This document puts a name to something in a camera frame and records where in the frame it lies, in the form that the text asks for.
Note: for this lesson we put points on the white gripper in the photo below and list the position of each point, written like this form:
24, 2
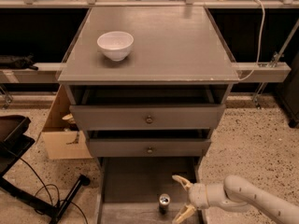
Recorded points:
197, 196

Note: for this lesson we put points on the redbull can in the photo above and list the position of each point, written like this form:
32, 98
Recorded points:
164, 201

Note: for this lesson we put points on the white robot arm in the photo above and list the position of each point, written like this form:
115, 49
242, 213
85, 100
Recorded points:
234, 194

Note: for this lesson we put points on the grey bottom drawer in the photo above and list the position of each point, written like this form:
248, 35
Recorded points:
130, 189

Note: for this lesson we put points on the grey drawer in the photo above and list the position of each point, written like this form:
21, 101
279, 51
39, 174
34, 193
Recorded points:
148, 143
147, 108
130, 189

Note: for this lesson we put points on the grey middle drawer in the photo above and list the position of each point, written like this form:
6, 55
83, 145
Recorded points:
148, 143

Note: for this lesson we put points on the grey drawer cabinet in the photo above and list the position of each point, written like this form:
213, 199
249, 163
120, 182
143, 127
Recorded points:
174, 46

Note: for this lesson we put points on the grey top drawer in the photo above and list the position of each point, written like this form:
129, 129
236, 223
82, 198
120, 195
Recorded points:
147, 108

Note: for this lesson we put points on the cardboard box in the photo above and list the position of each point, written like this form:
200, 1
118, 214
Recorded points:
62, 139

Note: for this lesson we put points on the white ceramic bowl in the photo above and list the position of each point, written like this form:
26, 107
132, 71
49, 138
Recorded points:
115, 45

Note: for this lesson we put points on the black stand with tray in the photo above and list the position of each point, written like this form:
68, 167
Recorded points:
13, 144

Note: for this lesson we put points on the grey metal rail frame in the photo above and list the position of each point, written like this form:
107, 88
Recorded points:
31, 72

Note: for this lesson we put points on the black object on rail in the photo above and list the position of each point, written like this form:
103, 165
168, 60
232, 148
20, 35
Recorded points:
17, 62

